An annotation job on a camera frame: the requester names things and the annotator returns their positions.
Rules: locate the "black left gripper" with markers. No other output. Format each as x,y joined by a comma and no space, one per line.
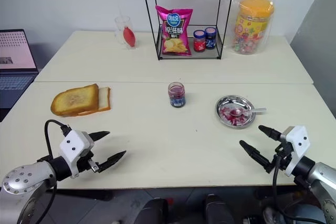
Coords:
88,162

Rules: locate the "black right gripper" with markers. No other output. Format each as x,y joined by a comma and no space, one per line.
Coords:
282,151

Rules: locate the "white bread slice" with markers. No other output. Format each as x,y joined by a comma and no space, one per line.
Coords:
105,98

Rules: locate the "toasted brown bread slice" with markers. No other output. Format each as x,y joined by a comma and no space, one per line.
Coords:
74,100

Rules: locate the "open blueberry jam jar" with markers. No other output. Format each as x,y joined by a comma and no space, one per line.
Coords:
176,95

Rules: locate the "blue lidded jam jar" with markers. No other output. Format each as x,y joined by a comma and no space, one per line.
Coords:
210,39

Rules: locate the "red lidded jam jar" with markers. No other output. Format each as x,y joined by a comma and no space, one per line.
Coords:
199,41

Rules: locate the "small metal spoon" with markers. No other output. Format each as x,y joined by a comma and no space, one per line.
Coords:
253,110

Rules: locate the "round steel plate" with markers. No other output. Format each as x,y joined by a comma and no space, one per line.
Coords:
231,123

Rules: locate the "white sneaker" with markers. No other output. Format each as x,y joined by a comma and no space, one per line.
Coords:
273,216

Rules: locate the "dark rounded shape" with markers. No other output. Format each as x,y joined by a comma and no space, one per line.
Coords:
156,212
219,209

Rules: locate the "red rubber bulb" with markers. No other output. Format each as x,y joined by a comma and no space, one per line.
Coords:
129,36

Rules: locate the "orange-lidded candy jar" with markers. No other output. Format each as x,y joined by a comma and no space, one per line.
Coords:
253,24

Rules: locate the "clear drinking glass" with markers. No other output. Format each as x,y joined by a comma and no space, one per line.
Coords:
119,28

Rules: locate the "grey open laptop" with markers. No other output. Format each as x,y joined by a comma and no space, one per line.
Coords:
15,51

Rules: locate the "pink potato chips bag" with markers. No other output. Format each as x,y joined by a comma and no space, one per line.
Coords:
174,32

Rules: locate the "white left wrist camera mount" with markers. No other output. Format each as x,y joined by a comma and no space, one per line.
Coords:
72,142

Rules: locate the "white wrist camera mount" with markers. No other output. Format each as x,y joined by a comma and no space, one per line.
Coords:
298,140
72,142

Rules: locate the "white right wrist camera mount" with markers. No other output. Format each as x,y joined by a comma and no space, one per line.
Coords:
298,140

